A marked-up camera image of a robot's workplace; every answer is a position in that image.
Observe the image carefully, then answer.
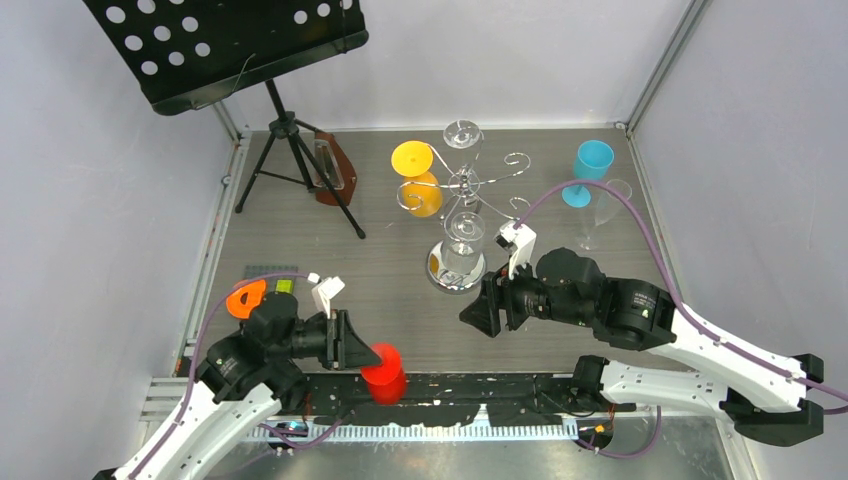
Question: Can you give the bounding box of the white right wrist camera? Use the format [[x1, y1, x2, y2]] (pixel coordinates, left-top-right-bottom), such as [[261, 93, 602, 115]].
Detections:
[[495, 220, 537, 280]]

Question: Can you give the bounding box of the grey building baseplate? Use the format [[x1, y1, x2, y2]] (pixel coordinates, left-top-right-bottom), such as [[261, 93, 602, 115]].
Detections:
[[243, 264, 299, 292]]

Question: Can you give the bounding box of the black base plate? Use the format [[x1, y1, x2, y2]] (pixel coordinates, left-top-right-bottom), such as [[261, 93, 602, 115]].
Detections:
[[270, 372, 636, 427]]

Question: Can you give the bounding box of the brown wooden metronome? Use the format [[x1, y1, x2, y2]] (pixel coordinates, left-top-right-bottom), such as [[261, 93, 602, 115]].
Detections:
[[313, 132, 358, 206]]

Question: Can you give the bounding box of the clear ribbed wine glass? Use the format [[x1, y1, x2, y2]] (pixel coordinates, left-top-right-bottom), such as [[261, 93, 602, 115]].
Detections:
[[440, 211, 485, 275]]

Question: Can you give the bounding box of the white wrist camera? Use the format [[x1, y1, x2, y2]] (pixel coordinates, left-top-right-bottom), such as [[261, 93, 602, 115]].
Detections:
[[495, 220, 537, 280], [306, 272, 345, 318]]

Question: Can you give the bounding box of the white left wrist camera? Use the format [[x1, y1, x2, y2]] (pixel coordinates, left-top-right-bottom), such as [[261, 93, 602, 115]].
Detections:
[[306, 272, 345, 318]]

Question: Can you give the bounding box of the lime green building brick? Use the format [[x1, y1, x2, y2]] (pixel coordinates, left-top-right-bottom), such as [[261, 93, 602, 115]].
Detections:
[[274, 278, 294, 294]]

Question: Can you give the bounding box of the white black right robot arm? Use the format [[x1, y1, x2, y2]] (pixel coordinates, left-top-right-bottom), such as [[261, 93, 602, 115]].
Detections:
[[459, 248, 825, 447]]

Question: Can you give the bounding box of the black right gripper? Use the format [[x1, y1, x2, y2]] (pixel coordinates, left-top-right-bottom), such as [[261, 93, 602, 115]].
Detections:
[[459, 251, 593, 337]]

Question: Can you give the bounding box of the red wine glass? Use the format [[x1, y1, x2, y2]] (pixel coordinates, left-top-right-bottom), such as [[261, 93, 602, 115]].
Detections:
[[361, 343, 407, 405]]

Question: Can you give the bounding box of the black music stand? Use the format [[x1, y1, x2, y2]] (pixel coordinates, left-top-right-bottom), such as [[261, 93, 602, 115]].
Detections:
[[85, 0, 369, 238]]

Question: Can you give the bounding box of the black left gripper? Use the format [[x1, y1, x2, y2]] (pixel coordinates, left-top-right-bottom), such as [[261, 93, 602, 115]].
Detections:
[[270, 307, 382, 368]]

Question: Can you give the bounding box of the yellow wine glass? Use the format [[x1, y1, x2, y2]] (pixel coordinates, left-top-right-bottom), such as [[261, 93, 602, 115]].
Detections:
[[391, 140, 443, 218]]

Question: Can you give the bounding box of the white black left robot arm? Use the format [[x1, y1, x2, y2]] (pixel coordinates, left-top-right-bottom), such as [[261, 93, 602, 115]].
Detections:
[[95, 292, 381, 479]]

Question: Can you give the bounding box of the blue wine glass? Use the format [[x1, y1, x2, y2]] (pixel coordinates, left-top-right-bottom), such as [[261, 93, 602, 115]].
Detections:
[[562, 140, 615, 208]]

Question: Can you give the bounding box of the orange curved toy tube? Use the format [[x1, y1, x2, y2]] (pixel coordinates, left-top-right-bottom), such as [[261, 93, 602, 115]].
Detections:
[[225, 279, 267, 320]]

